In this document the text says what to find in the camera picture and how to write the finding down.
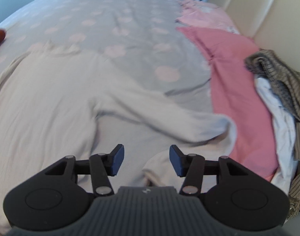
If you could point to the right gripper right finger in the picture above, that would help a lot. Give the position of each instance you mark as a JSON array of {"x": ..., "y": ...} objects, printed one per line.
[{"x": 232, "y": 194}]

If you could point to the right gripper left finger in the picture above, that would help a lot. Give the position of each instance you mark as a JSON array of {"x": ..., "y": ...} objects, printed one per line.
[{"x": 62, "y": 193}]

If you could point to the cream white long-sleeve garment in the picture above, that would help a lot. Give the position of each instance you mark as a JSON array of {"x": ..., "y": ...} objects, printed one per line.
[{"x": 57, "y": 101}]

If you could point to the white crumpled garment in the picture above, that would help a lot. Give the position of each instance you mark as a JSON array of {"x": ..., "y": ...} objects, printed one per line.
[{"x": 284, "y": 132}]

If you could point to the dark pink pillow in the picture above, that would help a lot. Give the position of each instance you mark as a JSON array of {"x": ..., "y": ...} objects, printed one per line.
[{"x": 233, "y": 93}]

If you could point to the brown striped garment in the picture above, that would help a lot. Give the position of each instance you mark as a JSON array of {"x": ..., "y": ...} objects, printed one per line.
[{"x": 285, "y": 83}]

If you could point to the grey duvet pink dots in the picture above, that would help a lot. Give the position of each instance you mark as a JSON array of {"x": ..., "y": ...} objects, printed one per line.
[{"x": 139, "y": 36}]

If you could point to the cream padded headboard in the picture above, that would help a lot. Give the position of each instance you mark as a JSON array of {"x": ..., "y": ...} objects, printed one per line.
[{"x": 272, "y": 24}]

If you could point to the light pink patterned pillow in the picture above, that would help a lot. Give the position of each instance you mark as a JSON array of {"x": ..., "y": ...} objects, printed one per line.
[{"x": 201, "y": 14}]

